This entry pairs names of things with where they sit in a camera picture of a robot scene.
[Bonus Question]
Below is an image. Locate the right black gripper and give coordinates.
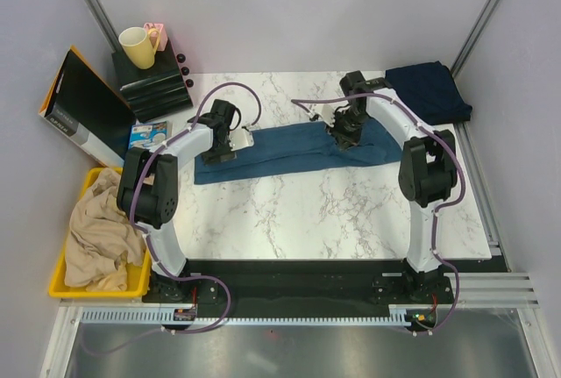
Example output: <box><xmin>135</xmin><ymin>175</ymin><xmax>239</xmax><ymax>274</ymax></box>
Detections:
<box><xmin>324</xmin><ymin>108</ymin><xmax>370</xmax><ymax>153</ymax></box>

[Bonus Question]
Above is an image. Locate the teal blue t-shirt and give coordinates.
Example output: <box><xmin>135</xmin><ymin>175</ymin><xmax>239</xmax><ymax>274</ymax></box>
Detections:
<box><xmin>194</xmin><ymin>119</ymin><xmax>401</xmax><ymax>185</ymax></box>

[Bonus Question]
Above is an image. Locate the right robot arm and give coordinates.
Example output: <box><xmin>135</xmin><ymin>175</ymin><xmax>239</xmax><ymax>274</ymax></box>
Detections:
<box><xmin>327</xmin><ymin>71</ymin><xmax>465</xmax><ymax>303</ymax></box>

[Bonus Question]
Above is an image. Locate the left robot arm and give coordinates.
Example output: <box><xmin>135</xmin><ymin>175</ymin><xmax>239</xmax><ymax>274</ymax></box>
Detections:
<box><xmin>117</xmin><ymin>100</ymin><xmax>241</xmax><ymax>302</ymax></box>

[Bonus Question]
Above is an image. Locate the blue picture booklet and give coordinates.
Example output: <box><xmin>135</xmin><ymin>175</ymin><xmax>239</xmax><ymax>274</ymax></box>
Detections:
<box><xmin>128</xmin><ymin>121</ymin><xmax>172</xmax><ymax>149</ymax></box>

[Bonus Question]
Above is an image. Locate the black stepped stand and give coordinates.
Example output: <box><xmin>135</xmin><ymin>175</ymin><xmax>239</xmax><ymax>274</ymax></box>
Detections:
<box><xmin>111</xmin><ymin>40</ymin><xmax>193</xmax><ymax>123</ymax></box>

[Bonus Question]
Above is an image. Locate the folded navy t-shirt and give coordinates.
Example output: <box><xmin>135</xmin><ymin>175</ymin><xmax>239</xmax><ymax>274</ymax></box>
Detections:
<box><xmin>385</xmin><ymin>61</ymin><xmax>472</xmax><ymax>125</ymax></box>

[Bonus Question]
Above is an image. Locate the pink small box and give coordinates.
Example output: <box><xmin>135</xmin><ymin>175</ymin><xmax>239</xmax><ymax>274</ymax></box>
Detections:
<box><xmin>144</xmin><ymin>22</ymin><xmax>168</xmax><ymax>52</ymax></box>

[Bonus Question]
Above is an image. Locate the yellow ceramic mug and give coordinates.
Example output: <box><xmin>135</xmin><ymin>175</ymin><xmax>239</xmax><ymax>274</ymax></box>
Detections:
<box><xmin>118</xmin><ymin>27</ymin><xmax>157</xmax><ymax>69</ymax></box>

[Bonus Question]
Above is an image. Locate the black orange cardboard box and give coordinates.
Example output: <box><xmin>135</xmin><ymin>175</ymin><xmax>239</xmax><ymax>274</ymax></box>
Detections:
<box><xmin>39</xmin><ymin>46</ymin><xmax>137</xmax><ymax>168</ymax></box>

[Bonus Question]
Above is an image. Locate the beige t-shirt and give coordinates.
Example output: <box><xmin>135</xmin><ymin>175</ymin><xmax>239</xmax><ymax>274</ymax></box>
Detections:
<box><xmin>64</xmin><ymin>168</ymin><xmax>146</xmax><ymax>292</ymax></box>

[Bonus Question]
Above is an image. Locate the yellow plastic bin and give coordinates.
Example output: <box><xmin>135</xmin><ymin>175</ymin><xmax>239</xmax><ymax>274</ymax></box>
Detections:
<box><xmin>48</xmin><ymin>168</ymin><xmax>151</xmax><ymax>299</ymax></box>

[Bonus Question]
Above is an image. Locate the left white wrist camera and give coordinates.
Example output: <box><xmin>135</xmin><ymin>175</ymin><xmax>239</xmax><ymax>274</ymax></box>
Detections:
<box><xmin>229</xmin><ymin>128</ymin><xmax>254</xmax><ymax>152</ymax></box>

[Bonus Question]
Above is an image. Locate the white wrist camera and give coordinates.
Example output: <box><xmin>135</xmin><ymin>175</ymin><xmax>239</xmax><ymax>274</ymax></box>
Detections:
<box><xmin>309</xmin><ymin>103</ymin><xmax>335</xmax><ymax>127</ymax></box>
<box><xmin>229</xmin><ymin>128</ymin><xmax>254</xmax><ymax>152</ymax></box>

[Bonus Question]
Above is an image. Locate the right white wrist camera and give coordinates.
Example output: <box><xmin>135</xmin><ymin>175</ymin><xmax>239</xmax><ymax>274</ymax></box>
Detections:
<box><xmin>309</xmin><ymin>103</ymin><xmax>335</xmax><ymax>127</ymax></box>

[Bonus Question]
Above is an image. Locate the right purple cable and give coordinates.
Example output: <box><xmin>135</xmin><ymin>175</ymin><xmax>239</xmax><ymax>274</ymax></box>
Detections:
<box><xmin>290</xmin><ymin>92</ymin><xmax>466</xmax><ymax>338</ymax></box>

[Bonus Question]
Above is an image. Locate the purple cable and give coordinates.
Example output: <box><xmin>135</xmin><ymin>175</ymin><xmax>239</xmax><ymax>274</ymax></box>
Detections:
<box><xmin>81</xmin><ymin>82</ymin><xmax>264</xmax><ymax>356</ymax></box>
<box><xmin>290</xmin><ymin>92</ymin><xmax>466</xmax><ymax>338</ymax></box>

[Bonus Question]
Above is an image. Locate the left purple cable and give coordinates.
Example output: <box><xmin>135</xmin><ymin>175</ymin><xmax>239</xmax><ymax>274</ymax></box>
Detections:
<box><xmin>81</xmin><ymin>82</ymin><xmax>264</xmax><ymax>356</ymax></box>

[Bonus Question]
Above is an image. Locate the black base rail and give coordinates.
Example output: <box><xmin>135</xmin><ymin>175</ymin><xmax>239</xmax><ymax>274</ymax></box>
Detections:
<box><xmin>142</xmin><ymin>260</ymin><xmax>454</xmax><ymax>317</ymax></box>

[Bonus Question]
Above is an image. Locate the grey slotted cable duct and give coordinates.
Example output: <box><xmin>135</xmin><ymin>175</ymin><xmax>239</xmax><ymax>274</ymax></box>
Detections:
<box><xmin>80</xmin><ymin>305</ymin><xmax>423</xmax><ymax>327</ymax></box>

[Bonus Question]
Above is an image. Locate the right aluminium frame post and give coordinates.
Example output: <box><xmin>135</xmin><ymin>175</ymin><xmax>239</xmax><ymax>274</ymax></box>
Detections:
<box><xmin>450</xmin><ymin>0</ymin><xmax>502</xmax><ymax>78</ymax></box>

